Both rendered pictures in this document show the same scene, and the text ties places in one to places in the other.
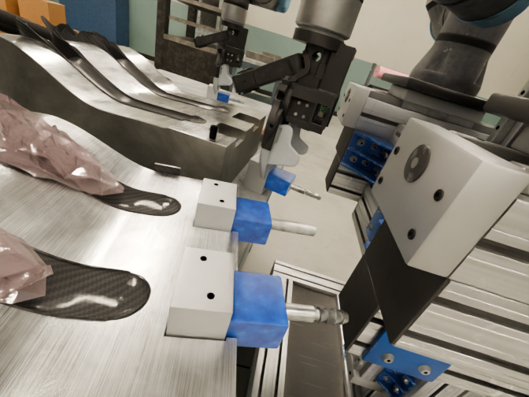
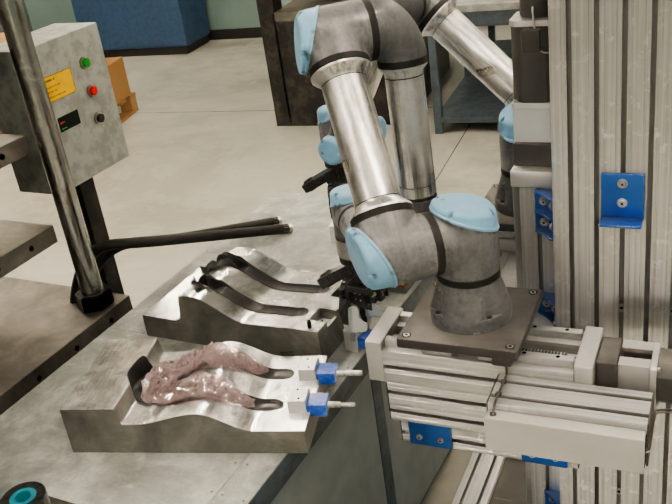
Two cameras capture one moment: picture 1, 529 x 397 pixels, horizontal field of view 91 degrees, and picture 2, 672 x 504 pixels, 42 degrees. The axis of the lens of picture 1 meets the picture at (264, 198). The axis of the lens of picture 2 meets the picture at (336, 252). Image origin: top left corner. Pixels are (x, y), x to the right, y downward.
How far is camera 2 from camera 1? 162 cm
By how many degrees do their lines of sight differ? 23
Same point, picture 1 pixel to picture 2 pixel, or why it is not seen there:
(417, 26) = not seen: outside the picture
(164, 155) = (286, 343)
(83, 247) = (260, 394)
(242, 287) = (312, 397)
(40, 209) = (244, 383)
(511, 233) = (388, 361)
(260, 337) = (318, 411)
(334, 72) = not seen: hidden behind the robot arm
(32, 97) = (208, 323)
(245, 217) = (321, 372)
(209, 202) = (302, 368)
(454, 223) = (371, 361)
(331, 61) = not seen: hidden behind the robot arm
